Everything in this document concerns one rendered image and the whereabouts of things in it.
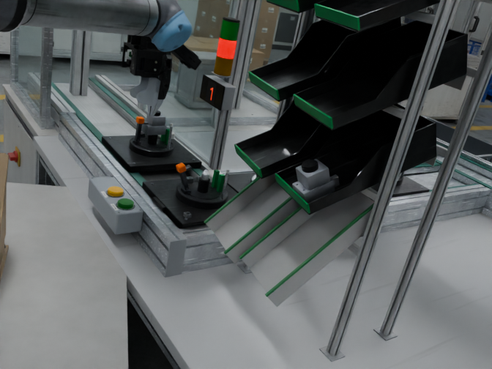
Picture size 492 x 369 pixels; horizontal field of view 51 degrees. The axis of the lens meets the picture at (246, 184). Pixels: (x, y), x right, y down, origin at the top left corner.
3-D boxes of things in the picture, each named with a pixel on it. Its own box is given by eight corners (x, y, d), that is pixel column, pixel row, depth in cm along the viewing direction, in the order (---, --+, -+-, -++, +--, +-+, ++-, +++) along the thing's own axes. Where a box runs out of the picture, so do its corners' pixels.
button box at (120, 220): (115, 235, 127) (117, 213, 125) (87, 197, 142) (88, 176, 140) (141, 231, 131) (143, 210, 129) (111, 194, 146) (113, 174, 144)
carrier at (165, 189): (181, 231, 125) (188, 184, 120) (141, 187, 142) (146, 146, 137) (261, 219, 139) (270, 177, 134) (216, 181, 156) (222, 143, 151)
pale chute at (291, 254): (277, 307, 99) (266, 296, 96) (249, 268, 109) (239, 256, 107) (389, 214, 99) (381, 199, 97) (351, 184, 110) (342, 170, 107)
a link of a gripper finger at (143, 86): (125, 111, 114) (129, 70, 110) (150, 111, 117) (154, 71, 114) (130, 116, 112) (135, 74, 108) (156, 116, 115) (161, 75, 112)
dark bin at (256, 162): (261, 179, 103) (253, 148, 98) (236, 153, 113) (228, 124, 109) (378, 129, 109) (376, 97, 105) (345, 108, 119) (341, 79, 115)
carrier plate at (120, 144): (129, 173, 150) (130, 165, 149) (101, 141, 167) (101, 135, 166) (200, 167, 163) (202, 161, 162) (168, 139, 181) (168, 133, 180)
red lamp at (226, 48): (222, 58, 143) (225, 40, 142) (213, 53, 147) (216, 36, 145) (236, 59, 146) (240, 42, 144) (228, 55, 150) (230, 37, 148)
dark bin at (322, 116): (332, 131, 85) (326, 90, 81) (294, 105, 96) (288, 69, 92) (466, 74, 92) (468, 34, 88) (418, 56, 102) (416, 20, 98)
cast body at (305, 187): (305, 207, 93) (299, 175, 89) (293, 196, 97) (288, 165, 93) (345, 189, 95) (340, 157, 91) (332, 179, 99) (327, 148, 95)
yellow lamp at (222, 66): (219, 75, 145) (222, 58, 144) (210, 71, 149) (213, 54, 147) (233, 76, 148) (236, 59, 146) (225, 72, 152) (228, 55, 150)
